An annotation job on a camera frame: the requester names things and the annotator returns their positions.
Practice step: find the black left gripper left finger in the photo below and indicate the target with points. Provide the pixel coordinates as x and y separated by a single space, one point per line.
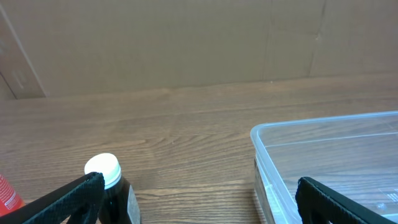
77 202

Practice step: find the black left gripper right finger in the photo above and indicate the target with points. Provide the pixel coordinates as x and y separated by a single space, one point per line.
319 204

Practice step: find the dark bottle white cap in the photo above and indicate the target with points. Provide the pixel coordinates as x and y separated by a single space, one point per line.
120 203

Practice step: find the orange tube white cap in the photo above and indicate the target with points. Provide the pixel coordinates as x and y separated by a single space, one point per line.
10 199

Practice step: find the clear plastic container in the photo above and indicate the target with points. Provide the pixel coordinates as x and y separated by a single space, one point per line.
355 155

